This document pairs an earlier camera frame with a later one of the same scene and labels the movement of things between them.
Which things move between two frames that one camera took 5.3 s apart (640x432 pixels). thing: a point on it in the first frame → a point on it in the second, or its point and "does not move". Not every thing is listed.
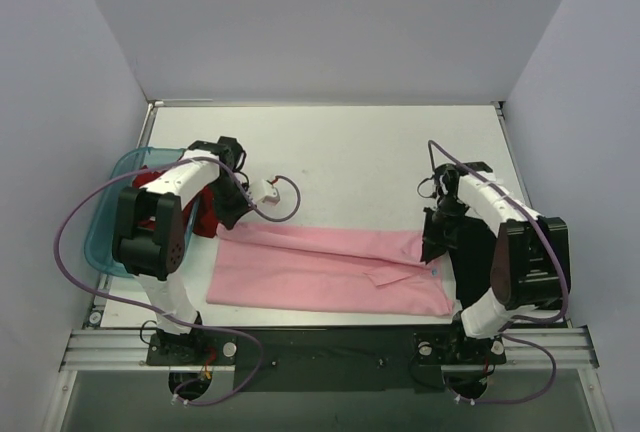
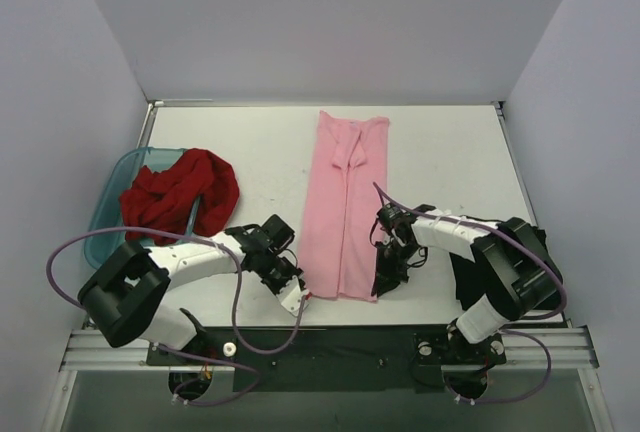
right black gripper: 435,233 → 388,262
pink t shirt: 326,271 → 343,205
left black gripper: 230,205 → 279,278
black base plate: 327,361 does not move
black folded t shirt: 471,259 does not move
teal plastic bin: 100,233 does not move
